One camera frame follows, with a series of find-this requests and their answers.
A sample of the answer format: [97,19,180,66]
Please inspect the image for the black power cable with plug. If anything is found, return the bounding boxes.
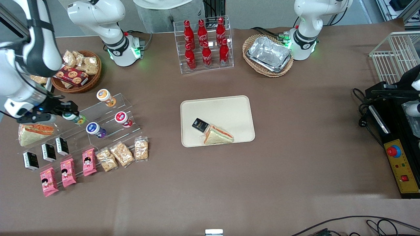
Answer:
[352,88,385,148]

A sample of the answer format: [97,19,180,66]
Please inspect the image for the aluminium frame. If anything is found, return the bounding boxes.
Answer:
[375,0,420,22]

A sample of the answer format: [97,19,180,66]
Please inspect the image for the red gum jar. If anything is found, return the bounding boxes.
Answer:
[115,111,133,128]

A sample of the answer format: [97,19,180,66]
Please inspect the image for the black cables on table edge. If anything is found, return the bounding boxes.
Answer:
[290,215,420,236]

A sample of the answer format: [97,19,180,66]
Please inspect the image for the silver foil tray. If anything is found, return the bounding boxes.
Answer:
[246,36,293,73]

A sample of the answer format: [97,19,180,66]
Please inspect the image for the red cola bottle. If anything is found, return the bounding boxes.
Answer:
[183,20,195,46]
[201,41,213,69]
[197,19,208,45]
[184,43,197,71]
[216,17,226,41]
[219,38,230,66]

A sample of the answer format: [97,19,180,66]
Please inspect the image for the pink snack packet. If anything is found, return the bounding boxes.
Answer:
[82,148,98,177]
[60,158,77,188]
[40,167,59,197]

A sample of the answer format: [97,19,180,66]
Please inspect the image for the white wire rack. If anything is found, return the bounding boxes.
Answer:
[369,31,420,86]

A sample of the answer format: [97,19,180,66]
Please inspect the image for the red cookie box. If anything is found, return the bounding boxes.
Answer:
[54,65,89,88]

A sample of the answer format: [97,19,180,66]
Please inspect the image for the black sealing machine yellow panel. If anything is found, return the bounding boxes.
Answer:
[364,64,420,199]

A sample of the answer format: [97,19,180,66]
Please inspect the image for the aluminium profile bar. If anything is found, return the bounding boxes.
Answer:
[0,3,31,38]

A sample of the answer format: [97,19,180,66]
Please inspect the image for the black snack packet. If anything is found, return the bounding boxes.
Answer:
[41,143,57,162]
[55,137,70,156]
[192,118,211,133]
[23,151,39,171]

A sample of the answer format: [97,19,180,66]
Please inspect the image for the clear bag of peanut brittle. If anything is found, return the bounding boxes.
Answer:
[95,147,118,172]
[134,136,149,162]
[110,141,135,168]

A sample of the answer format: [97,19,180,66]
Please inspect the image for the person in white shirt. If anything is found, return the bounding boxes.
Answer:
[133,0,206,33]

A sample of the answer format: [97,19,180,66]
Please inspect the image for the black ribbed object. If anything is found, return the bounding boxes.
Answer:
[203,0,226,19]

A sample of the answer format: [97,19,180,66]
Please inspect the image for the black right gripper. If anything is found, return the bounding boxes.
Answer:
[33,97,79,116]

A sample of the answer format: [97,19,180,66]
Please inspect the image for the green gum jar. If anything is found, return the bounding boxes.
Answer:
[62,111,87,125]

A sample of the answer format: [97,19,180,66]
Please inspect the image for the beige plastic tray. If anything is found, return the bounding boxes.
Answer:
[180,95,256,148]

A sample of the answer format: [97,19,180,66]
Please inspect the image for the light wicker basket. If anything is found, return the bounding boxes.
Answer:
[242,34,294,78]

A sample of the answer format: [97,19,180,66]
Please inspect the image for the shiny metal container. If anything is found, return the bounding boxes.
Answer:
[402,101,420,139]

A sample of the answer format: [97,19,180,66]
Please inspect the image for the wrapped triangle sandwich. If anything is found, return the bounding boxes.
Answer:
[200,124,235,146]
[18,122,55,147]

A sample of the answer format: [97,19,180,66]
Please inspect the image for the clear acrylic bottle rack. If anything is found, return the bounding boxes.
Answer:
[173,15,234,74]

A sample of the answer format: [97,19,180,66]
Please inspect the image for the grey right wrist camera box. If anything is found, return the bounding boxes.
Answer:
[16,113,57,125]

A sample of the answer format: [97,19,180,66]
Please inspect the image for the clear acrylic step stand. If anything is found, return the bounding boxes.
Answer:
[19,93,143,185]

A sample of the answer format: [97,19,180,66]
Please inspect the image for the brown wicker basket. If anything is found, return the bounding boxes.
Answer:
[51,50,102,94]

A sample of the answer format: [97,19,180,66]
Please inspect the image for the orange gum jar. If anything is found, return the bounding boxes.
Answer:
[96,89,116,108]

